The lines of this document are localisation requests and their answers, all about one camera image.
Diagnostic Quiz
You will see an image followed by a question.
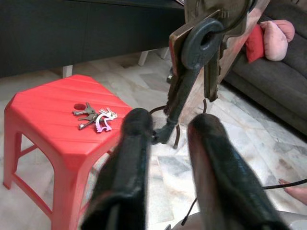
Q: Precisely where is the black cable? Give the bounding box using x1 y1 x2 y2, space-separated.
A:
263 178 307 190
183 197 199 222

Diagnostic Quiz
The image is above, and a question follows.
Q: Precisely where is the dark grey sofa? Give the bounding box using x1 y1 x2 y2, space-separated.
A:
223 0 307 130

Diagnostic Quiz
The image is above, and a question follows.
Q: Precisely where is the wooden key rack board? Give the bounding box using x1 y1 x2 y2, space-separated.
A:
167 0 271 125

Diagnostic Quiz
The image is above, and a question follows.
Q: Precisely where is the red cushion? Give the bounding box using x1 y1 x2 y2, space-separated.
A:
245 23 266 64

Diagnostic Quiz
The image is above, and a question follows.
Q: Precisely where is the dark cabinet with white legs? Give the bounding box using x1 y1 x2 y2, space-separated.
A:
0 0 187 79

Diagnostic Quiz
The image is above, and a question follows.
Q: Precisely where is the pink silver dragon key charm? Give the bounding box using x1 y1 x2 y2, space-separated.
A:
94 107 118 133

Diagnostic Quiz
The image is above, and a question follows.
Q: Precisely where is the dark metal key ring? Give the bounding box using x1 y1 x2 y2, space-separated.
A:
215 0 256 33

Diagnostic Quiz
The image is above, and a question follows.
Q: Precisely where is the person's bare foot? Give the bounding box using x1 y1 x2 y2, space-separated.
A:
279 178 307 207

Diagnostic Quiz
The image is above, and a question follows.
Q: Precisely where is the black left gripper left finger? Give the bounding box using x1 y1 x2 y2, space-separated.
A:
80 107 154 230

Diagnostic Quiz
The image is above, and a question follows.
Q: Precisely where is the black headed key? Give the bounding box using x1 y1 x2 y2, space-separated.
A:
153 18 225 146

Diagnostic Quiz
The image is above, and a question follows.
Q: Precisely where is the brass key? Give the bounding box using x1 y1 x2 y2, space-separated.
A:
184 0 251 103

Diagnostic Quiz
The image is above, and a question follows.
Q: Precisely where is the small silver key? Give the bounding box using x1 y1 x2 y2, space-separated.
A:
78 118 96 131
78 113 98 122
72 102 93 116

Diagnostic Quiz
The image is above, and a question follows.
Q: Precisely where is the pink cushion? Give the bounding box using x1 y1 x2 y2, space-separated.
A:
260 20 295 61

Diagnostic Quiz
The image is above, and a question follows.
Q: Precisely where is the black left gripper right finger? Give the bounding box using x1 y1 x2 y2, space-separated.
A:
186 114 291 230

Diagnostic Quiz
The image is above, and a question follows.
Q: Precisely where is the red plastic stool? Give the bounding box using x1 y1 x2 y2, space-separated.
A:
2 74 135 230

